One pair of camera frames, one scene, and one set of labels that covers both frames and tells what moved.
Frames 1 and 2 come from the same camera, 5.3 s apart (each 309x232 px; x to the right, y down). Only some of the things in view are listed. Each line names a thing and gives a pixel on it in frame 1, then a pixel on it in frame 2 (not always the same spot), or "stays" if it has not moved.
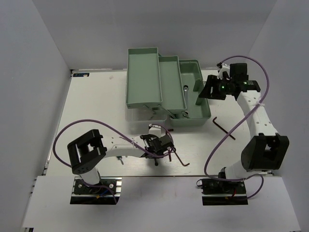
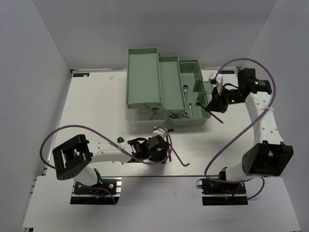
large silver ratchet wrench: (185, 113) stays
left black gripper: (153, 137) stays
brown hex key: (180, 160) stays
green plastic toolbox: (175, 85) stays
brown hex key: (222, 128) → (208, 110)
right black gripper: (206, 91) → (216, 103)
